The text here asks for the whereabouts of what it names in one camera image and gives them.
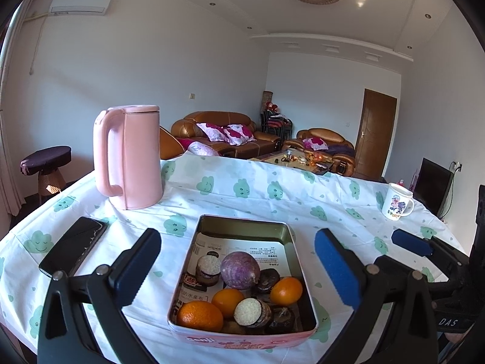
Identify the stool with purple cushion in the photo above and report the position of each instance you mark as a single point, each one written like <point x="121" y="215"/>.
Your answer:
<point x="45" y="157"/>

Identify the pink metal tin box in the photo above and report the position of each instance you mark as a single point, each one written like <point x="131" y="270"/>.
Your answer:
<point x="246" y="343"/>

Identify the brown leather armchair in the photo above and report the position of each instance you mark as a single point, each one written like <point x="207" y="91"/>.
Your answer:
<point x="322" y="134"/>

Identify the white cartoon print mug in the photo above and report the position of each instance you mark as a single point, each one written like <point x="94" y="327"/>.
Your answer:
<point x="394" y="204"/>

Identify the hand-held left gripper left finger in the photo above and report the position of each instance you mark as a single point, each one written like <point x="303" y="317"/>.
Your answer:
<point x="138" y="269"/>

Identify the printed paper leaflet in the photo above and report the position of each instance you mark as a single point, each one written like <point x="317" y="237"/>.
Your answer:
<point x="261" y="252"/>

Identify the pink floral cushion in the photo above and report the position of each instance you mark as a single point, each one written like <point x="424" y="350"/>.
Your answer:
<point x="202" y="149"/>

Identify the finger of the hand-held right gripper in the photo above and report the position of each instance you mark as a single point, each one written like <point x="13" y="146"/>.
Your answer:
<point x="411" y="240"/>
<point x="451" y="284"/>

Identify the pink electric kettle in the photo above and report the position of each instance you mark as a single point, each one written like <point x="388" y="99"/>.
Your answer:
<point x="136" y="159"/>

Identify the cluttered coffee table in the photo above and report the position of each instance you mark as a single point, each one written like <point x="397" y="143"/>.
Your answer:
<point x="280" y="159"/>

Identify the wall socket with plug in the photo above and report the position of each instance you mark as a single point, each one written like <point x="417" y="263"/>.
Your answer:
<point x="456" y="166"/>

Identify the brown leather chair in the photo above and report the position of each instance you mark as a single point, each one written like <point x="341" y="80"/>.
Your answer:
<point x="170" y="148"/>

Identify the orange tangerine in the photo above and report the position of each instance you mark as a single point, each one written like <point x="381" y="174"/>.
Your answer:
<point x="199" y="315"/>
<point x="227" y="299"/>
<point x="287" y="291"/>

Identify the white magenta floral pillow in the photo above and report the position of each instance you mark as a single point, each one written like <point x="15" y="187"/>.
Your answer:
<point x="315" y="143"/>
<point x="238" y="134"/>
<point x="212" y="132"/>

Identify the brown wooden door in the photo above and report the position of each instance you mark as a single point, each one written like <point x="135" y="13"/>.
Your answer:
<point x="375" y="132"/>

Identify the cut fruit with white flesh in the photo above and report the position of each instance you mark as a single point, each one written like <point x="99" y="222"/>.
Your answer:
<point x="248" y="311"/>

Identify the black flat television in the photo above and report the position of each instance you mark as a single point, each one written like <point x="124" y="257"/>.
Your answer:
<point x="432" y="185"/>

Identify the stacked dark chairs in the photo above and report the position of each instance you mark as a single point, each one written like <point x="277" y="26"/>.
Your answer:
<point x="276" y="125"/>

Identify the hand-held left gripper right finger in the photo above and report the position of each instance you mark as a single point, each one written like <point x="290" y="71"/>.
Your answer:
<point x="337" y="269"/>

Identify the purple passion fruit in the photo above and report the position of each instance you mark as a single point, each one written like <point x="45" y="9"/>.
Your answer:
<point x="240" y="271"/>

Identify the red plush toy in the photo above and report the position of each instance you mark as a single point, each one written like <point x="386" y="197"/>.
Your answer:
<point x="271" y="106"/>

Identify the black smartphone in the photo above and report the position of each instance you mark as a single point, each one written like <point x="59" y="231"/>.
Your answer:
<point x="74" y="246"/>

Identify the tall woven basket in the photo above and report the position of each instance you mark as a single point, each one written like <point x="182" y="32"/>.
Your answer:
<point x="266" y="98"/>

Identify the brown leather sofa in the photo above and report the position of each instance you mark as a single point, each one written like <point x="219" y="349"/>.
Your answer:
<point x="197" y="119"/>

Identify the white air conditioner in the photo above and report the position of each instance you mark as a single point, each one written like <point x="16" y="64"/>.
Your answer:
<point x="81" y="2"/>

